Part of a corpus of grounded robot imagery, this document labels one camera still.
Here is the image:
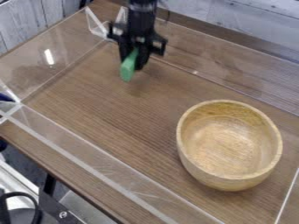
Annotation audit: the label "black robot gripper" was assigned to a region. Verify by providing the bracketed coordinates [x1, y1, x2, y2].
[106, 22, 168, 71]

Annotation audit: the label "green rectangular block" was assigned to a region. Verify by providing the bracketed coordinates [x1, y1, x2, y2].
[120, 48, 138, 82]

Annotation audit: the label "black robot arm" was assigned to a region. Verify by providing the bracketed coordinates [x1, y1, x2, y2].
[106, 0, 168, 71]

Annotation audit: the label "light wooden bowl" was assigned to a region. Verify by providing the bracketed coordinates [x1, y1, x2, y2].
[174, 100, 282, 192]

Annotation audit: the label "blue object at left edge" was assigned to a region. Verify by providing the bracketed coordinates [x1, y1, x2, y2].
[0, 93, 14, 102]

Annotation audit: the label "black table leg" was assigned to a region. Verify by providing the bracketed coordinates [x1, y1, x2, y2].
[42, 174, 55, 196]

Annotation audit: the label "clear acrylic enclosure walls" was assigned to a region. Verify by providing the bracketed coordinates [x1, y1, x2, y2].
[0, 0, 299, 224]

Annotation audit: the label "black cable loop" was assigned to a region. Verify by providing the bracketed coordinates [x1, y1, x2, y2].
[0, 192, 42, 224]

